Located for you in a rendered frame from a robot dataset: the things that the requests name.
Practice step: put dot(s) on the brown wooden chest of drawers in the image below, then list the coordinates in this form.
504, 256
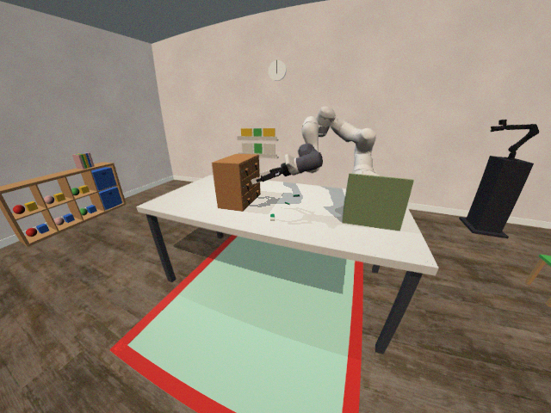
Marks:
227, 181

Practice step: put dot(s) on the brown wooden drawer front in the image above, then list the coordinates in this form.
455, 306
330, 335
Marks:
254, 164
244, 186
247, 199
256, 191
254, 175
243, 169

